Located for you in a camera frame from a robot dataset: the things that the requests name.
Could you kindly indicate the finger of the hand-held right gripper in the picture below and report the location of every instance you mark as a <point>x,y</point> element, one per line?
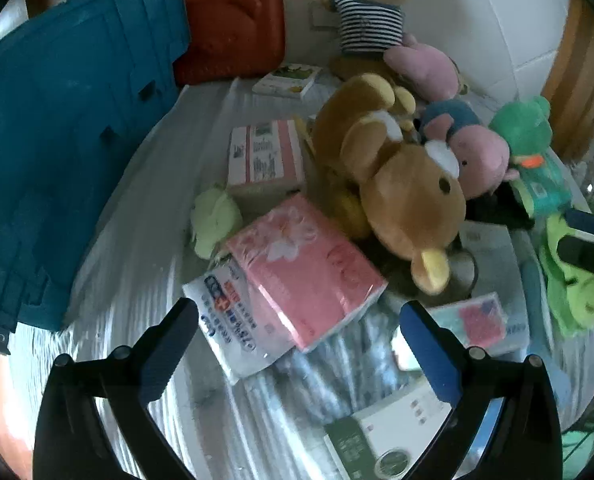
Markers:
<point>584,252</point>

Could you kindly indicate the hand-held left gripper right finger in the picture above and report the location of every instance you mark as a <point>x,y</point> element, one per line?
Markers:
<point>439,360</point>

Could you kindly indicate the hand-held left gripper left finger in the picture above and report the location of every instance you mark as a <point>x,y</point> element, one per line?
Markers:
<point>158,360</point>

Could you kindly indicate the lime green plush toy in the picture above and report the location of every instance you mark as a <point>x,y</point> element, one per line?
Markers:
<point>569,285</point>

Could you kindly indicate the white pack red label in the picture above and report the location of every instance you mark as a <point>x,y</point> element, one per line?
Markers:
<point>477,322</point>

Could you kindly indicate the teal wipes pack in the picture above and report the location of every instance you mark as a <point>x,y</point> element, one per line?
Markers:
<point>539,185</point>

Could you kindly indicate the white blue wet wipes pack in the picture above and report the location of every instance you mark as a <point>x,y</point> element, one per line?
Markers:
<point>227,310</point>

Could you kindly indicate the white dark green box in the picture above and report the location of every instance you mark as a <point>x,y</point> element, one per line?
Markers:
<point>387,435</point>

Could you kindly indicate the white grey tissue pack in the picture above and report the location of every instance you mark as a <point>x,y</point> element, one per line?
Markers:
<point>492,255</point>

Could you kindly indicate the green frog plush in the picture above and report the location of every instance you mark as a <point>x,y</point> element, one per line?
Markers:
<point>524,132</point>

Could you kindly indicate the pale green plush toy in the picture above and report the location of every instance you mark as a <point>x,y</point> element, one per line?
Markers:
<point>214,217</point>

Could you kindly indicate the pink pig plush blue shirt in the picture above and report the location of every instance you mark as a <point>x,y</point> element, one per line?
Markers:
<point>469,142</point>

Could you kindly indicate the brown teddy bear plush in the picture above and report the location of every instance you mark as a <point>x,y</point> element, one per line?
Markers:
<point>392,170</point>

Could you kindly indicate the blue plastic crate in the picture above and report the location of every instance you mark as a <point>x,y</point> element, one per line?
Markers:
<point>62,150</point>

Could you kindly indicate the white pink tissue pack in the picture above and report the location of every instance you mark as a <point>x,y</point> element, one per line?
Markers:
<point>264,155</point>

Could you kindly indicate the small white green box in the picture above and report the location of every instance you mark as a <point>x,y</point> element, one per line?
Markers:
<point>289,80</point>

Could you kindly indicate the striped shirt bear plush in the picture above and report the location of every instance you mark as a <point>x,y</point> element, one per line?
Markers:
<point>369,12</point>

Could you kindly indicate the red plastic case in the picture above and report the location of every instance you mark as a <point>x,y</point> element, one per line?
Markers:
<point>229,27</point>

